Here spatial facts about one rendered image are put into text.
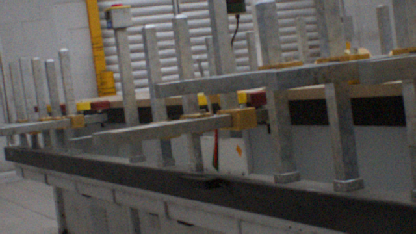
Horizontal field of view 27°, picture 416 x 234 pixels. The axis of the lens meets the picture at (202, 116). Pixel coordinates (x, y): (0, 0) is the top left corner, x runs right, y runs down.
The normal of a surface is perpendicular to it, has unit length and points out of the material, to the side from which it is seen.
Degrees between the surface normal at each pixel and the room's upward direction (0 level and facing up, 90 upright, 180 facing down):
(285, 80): 90
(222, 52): 90
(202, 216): 90
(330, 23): 90
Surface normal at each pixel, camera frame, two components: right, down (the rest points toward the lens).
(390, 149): -0.90, 0.14
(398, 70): 0.40, 0.00
